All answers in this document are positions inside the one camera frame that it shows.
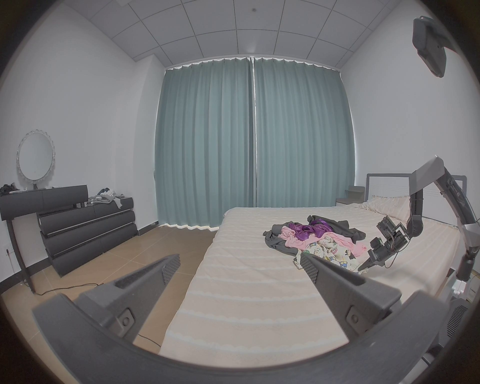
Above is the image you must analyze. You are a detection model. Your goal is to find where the pink garment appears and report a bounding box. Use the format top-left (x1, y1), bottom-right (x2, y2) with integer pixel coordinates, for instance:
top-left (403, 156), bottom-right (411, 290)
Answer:
top-left (281, 223), bottom-right (370, 259)

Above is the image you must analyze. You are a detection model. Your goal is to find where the bed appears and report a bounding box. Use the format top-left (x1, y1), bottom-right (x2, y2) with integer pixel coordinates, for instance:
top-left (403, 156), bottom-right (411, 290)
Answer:
top-left (159, 173), bottom-right (469, 370)

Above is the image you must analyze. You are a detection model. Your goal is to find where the grey bedside table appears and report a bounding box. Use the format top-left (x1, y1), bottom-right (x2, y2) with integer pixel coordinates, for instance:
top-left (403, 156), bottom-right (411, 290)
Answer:
top-left (335, 185), bottom-right (366, 206)

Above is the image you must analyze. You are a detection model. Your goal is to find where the black garment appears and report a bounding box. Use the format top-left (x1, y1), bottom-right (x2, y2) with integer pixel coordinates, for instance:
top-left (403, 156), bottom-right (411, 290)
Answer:
top-left (307, 214), bottom-right (367, 244)

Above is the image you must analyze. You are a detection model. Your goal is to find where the purple satin garment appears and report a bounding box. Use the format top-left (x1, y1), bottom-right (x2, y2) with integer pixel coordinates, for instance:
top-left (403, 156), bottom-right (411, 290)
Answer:
top-left (287, 221), bottom-right (334, 242)

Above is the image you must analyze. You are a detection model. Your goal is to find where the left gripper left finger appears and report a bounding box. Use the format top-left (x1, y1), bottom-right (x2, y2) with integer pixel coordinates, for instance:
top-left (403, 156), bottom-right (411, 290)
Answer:
top-left (77, 254), bottom-right (181, 343)

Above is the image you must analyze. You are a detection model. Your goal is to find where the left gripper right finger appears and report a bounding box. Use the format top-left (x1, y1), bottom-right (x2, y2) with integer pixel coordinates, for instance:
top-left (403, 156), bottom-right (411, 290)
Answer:
top-left (300, 254), bottom-right (402, 343)

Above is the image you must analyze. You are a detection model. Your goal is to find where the oval white-framed mirror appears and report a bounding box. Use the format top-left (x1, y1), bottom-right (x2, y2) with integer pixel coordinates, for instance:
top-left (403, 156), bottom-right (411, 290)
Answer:
top-left (16, 130), bottom-right (56, 190)

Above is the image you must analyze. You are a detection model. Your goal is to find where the white printed pyjama top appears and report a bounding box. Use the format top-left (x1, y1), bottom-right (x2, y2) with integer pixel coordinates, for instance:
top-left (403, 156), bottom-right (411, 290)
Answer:
top-left (292, 240), bottom-right (364, 275)

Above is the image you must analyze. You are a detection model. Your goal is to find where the grey garment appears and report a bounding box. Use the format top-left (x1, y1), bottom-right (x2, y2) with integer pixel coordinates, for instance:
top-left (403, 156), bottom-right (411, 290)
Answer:
top-left (264, 223), bottom-right (301, 257)

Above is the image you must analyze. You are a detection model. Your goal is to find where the dark grey dressing table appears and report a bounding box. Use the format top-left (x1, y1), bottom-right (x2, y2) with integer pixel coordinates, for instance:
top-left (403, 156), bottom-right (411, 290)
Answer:
top-left (0, 184), bottom-right (89, 293)

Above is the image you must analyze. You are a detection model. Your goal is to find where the grey and white clothes heap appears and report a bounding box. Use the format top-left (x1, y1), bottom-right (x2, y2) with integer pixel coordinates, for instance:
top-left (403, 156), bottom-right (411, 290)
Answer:
top-left (88, 187), bottom-right (126, 209)

